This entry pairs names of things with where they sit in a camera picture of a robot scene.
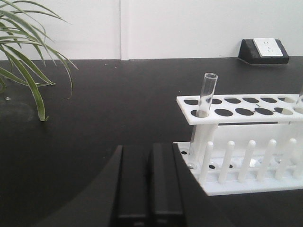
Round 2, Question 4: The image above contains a white test tube rack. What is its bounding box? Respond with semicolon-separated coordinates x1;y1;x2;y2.
177;94;303;196

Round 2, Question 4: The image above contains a clear glass test tube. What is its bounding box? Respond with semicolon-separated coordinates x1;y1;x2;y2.
187;73;218;170

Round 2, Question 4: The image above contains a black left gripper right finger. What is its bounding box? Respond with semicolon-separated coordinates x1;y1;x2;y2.
150;143;184;227

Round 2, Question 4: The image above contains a green spider plant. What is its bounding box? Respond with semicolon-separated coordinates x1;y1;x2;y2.
0;0;76;122

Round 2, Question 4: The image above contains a black wall socket box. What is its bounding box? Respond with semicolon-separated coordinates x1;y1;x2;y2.
238;38;289;65

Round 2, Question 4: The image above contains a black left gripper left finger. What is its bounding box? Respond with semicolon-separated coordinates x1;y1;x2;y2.
112;145;149;227

